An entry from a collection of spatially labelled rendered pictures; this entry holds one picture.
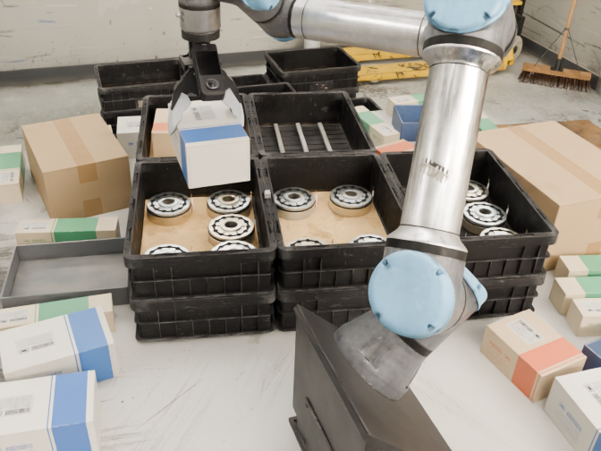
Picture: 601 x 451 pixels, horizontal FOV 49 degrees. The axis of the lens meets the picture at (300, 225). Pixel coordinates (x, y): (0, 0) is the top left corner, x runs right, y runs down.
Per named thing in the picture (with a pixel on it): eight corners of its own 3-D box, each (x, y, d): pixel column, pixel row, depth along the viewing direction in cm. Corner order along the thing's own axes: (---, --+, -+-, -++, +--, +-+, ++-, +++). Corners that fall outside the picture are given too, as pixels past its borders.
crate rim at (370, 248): (423, 252, 137) (424, 242, 135) (277, 260, 133) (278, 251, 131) (376, 160, 170) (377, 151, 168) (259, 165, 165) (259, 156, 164)
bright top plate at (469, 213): (512, 225, 155) (512, 224, 155) (470, 227, 154) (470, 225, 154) (497, 203, 164) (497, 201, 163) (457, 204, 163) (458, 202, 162)
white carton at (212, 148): (249, 180, 130) (249, 139, 125) (189, 189, 126) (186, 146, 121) (225, 136, 145) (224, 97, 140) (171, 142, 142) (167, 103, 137)
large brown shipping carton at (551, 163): (454, 194, 197) (466, 132, 186) (538, 179, 207) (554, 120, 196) (539, 273, 166) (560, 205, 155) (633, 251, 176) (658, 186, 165)
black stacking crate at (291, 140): (372, 191, 175) (376, 153, 169) (259, 197, 171) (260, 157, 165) (342, 126, 207) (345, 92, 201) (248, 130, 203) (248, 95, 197)
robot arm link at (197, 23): (224, 10, 119) (179, 12, 116) (224, 35, 121) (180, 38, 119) (215, -1, 125) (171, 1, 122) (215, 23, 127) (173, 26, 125)
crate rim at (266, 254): (277, 260, 133) (277, 251, 131) (123, 269, 128) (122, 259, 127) (259, 165, 165) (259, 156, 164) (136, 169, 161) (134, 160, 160)
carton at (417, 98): (442, 105, 252) (444, 89, 249) (451, 111, 247) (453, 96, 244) (385, 113, 244) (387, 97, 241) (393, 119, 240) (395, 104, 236)
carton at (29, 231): (121, 235, 173) (118, 216, 170) (118, 250, 168) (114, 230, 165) (25, 239, 171) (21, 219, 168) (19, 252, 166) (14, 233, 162)
